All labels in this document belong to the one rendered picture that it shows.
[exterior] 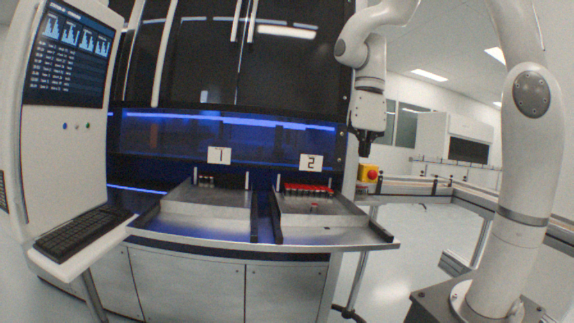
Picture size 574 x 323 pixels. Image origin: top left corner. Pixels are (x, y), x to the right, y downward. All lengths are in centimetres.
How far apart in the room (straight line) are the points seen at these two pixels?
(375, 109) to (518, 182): 41
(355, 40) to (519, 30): 38
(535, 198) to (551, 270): 144
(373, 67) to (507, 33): 36
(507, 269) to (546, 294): 145
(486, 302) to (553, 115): 31
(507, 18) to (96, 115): 115
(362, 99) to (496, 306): 55
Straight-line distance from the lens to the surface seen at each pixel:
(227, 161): 92
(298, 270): 109
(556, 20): 203
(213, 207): 69
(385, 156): 635
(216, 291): 116
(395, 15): 64
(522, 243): 44
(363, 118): 63
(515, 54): 52
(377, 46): 67
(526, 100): 36
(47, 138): 81
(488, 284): 47
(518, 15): 51
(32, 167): 78
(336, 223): 71
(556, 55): 194
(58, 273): 64
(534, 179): 41
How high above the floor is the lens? 113
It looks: 7 degrees down
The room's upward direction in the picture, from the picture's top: 6 degrees clockwise
